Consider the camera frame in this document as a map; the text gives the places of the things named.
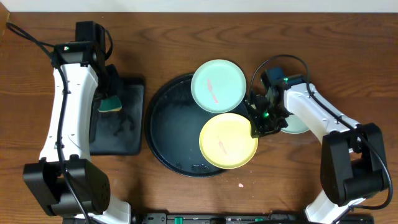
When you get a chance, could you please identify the green yellow sponge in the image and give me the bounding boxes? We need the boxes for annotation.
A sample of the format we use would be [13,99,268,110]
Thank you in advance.
[98,95,122,113]

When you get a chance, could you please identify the pale green plate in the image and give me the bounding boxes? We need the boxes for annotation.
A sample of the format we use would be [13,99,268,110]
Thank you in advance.
[281,114,310,134]

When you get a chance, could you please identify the yellow plate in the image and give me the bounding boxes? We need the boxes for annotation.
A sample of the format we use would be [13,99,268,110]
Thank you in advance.
[199,113,258,169]

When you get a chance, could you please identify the light blue plate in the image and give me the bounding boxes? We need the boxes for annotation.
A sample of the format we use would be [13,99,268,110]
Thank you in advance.
[190,59,246,113]

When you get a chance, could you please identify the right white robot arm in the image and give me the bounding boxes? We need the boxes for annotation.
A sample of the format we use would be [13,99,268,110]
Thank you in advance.
[244,68,393,223]

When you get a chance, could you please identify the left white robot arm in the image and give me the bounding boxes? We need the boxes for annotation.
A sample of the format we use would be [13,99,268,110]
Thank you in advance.
[23,21,132,223]

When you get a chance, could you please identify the black rectangular tray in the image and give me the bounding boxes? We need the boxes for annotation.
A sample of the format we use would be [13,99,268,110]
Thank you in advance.
[89,77,145,156]

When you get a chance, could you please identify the black round tray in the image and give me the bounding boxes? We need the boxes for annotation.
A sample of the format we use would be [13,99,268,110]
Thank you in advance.
[144,73,256,178]

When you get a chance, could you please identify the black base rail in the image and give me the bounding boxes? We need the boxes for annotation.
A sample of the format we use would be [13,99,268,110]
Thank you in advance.
[62,213,375,224]

